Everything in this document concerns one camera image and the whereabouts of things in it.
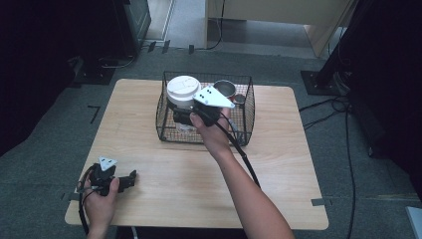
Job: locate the small dark red cup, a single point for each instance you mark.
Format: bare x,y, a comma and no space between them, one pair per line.
239,99

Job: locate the black cabinet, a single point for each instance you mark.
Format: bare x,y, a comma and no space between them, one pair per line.
132,23

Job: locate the grey tape strip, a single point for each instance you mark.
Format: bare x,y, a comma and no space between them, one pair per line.
318,201

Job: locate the dark curtain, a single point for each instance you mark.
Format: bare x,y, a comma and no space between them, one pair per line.
40,66
391,83

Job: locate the person's right hand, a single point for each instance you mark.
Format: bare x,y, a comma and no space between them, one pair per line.
212,136

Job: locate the white box corner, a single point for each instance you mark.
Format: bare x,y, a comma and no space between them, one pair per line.
416,222

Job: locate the black flat base plate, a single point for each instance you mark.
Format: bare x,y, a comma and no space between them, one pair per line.
94,74

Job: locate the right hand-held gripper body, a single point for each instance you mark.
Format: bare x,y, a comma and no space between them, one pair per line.
209,98

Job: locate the light wooden cabinet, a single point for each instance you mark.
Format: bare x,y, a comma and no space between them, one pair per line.
282,10

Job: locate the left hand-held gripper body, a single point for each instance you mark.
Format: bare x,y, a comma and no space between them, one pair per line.
103,176

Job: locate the white lidded container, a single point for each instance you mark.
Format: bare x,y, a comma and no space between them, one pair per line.
182,88

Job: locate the person's left hand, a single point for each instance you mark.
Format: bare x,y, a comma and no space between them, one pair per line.
99,207

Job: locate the black stand base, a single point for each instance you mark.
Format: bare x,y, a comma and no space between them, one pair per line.
320,83

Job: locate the metal cup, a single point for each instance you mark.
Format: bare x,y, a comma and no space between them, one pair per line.
225,89

